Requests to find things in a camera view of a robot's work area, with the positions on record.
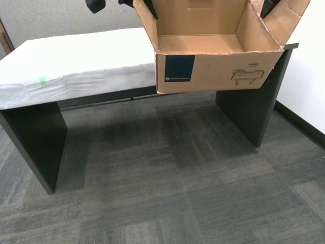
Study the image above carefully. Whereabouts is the black table leg panel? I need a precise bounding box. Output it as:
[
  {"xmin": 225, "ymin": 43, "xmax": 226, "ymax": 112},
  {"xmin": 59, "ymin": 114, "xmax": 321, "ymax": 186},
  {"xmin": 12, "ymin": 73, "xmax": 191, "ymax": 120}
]
[
  {"xmin": 215, "ymin": 43, "xmax": 300, "ymax": 148},
  {"xmin": 0, "ymin": 101, "xmax": 68, "ymax": 195}
]

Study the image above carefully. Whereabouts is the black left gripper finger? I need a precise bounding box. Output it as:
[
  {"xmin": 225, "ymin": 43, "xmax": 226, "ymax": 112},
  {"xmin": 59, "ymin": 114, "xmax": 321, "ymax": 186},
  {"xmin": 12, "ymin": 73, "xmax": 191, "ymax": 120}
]
[
  {"xmin": 143, "ymin": 0, "xmax": 159, "ymax": 20},
  {"xmin": 85, "ymin": 0, "xmax": 106, "ymax": 14}
]

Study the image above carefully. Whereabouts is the cardboard box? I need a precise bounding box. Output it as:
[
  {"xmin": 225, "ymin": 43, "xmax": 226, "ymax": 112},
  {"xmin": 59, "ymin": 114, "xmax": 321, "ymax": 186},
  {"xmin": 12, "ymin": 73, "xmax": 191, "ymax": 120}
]
[{"xmin": 133, "ymin": 0, "xmax": 312, "ymax": 95}]

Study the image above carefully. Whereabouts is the brown wooden wall trim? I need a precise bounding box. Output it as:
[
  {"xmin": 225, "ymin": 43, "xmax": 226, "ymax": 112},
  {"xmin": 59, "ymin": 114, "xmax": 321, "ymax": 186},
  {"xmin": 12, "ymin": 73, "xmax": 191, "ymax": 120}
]
[{"xmin": 0, "ymin": 18, "xmax": 15, "ymax": 54}]

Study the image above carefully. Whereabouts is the black table crossbeam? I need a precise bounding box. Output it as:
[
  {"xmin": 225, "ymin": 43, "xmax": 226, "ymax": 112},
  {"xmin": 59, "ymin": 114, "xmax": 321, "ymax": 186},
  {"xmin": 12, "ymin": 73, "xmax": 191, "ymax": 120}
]
[{"xmin": 57, "ymin": 85, "xmax": 217, "ymax": 112}]

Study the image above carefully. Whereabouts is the black wall baseboard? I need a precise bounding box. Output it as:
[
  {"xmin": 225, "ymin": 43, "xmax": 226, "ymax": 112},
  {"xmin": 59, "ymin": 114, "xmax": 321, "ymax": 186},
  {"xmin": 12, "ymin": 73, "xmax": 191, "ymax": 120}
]
[{"xmin": 275, "ymin": 100, "xmax": 325, "ymax": 151}]

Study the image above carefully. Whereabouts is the white table cover sheet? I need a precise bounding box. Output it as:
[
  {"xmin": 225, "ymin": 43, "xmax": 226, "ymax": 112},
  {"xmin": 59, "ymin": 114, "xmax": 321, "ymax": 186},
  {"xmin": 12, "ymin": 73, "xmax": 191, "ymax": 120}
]
[{"xmin": 0, "ymin": 27, "xmax": 159, "ymax": 111}]

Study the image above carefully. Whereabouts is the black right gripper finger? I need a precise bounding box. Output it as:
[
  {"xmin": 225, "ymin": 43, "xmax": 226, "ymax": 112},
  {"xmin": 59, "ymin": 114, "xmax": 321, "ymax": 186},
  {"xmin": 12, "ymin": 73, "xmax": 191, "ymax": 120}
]
[{"xmin": 259, "ymin": 0, "xmax": 281, "ymax": 19}]

